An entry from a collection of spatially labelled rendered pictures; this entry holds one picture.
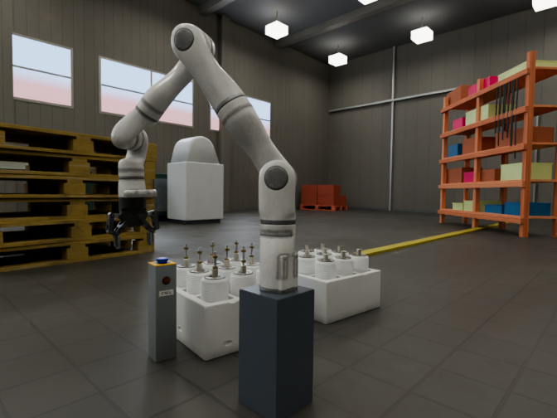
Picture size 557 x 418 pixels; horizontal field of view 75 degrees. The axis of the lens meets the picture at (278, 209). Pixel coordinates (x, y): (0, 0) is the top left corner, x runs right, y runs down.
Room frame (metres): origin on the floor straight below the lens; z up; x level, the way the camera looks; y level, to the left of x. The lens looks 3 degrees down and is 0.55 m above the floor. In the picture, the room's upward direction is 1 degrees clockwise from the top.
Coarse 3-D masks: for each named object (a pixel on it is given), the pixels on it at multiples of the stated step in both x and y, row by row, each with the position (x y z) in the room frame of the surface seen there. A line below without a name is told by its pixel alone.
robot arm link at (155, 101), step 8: (176, 72) 1.02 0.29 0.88; (184, 72) 1.02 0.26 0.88; (160, 80) 1.01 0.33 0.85; (168, 80) 1.01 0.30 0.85; (176, 80) 1.01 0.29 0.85; (184, 80) 1.02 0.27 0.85; (152, 88) 1.00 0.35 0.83; (160, 88) 1.00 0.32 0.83; (168, 88) 1.00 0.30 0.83; (176, 88) 1.01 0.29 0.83; (144, 96) 1.00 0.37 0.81; (152, 96) 0.99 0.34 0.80; (160, 96) 0.99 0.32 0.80; (168, 96) 1.01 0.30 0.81; (176, 96) 1.03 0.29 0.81; (144, 104) 1.00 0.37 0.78; (152, 104) 1.00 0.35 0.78; (160, 104) 1.00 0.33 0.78; (168, 104) 1.02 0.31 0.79; (144, 112) 1.00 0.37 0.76; (152, 112) 1.00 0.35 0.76; (160, 112) 1.02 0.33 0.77
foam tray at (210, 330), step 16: (192, 304) 1.22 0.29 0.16; (208, 304) 1.17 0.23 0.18; (224, 304) 1.20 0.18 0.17; (192, 320) 1.22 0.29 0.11; (208, 320) 1.16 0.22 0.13; (224, 320) 1.20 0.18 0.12; (192, 336) 1.22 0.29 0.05; (208, 336) 1.16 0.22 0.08; (224, 336) 1.20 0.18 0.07; (208, 352) 1.16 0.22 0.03; (224, 352) 1.20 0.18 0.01
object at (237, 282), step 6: (234, 276) 1.30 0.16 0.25; (240, 276) 1.29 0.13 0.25; (246, 276) 1.29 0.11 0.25; (252, 276) 1.30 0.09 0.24; (234, 282) 1.30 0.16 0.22; (240, 282) 1.29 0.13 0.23; (246, 282) 1.29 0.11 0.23; (252, 282) 1.30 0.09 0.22; (234, 288) 1.30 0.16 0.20; (240, 288) 1.29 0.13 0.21; (234, 294) 1.30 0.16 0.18
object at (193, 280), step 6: (210, 270) 1.36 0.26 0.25; (186, 276) 1.33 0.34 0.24; (192, 276) 1.31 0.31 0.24; (198, 276) 1.30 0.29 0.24; (186, 282) 1.33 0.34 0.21; (192, 282) 1.31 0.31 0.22; (198, 282) 1.31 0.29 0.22; (186, 288) 1.33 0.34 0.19; (192, 288) 1.31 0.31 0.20; (198, 288) 1.31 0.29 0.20; (192, 294) 1.31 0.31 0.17
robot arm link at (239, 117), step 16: (240, 96) 0.93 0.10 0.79; (224, 112) 0.92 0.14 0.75; (240, 112) 0.91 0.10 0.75; (240, 128) 0.92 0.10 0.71; (256, 128) 0.94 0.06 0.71; (240, 144) 0.96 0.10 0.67; (256, 144) 0.95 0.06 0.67; (272, 144) 0.97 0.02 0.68; (256, 160) 0.97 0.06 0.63; (272, 160) 0.96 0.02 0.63
